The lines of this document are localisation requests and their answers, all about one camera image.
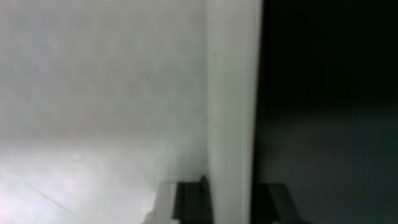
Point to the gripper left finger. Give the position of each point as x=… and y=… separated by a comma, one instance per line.
x=181, y=203

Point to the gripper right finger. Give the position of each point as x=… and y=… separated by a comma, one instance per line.
x=274, y=206

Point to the white desk top tray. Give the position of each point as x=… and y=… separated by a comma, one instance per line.
x=126, y=108

